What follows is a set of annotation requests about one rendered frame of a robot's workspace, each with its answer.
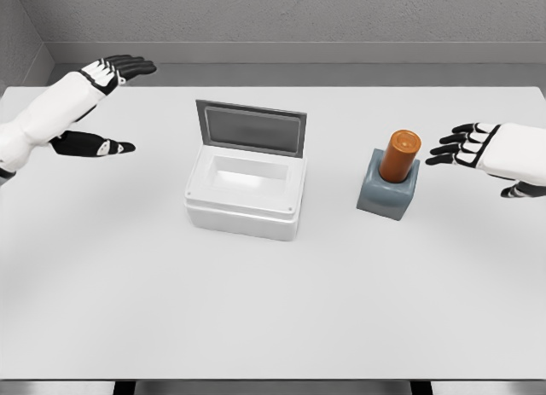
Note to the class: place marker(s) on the grey hinged box lid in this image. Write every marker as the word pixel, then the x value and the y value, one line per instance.
pixel 251 128

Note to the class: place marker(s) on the orange cylinder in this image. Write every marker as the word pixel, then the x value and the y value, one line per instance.
pixel 399 160

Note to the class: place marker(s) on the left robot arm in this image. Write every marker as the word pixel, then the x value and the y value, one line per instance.
pixel 10 149

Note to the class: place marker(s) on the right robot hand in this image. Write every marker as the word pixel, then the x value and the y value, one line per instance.
pixel 516 152

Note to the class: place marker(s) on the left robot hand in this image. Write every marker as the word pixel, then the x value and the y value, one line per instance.
pixel 64 100

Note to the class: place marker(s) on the white rectangular box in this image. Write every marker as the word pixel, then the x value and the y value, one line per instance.
pixel 239 220

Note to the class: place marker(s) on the grey cylinder holder block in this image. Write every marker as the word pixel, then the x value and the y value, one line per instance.
pixel 379 199

